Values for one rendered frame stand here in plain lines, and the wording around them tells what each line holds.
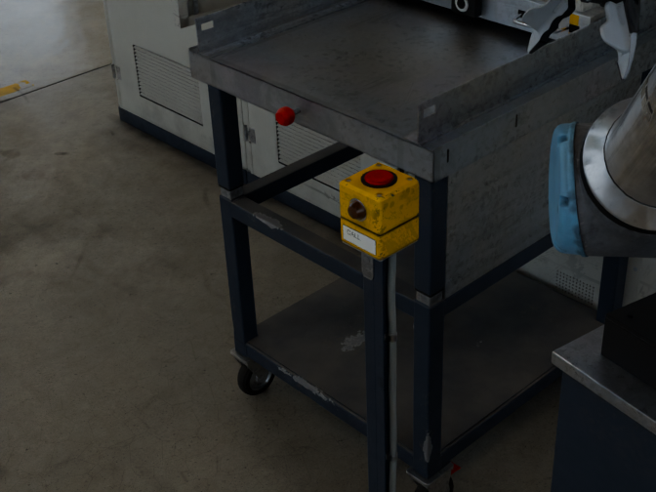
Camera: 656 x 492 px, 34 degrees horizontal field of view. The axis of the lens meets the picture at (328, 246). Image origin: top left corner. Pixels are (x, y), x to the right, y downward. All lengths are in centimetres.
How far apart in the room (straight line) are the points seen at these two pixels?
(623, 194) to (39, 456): 163
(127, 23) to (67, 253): 85
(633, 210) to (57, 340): 189
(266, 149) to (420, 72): 129
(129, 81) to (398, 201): 232
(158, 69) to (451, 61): 169
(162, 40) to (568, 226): 238
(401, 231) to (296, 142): 159
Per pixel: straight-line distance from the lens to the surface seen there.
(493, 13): 210
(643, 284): 243
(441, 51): 202
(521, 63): 182
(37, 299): 295
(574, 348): 141
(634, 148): 107
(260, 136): 317
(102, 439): 246
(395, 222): 146
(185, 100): 344
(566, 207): 118
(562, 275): 255
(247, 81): 196
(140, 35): 353
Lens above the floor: 160
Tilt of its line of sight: 32 degrees down
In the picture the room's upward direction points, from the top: 3 degrees counter-clockwise
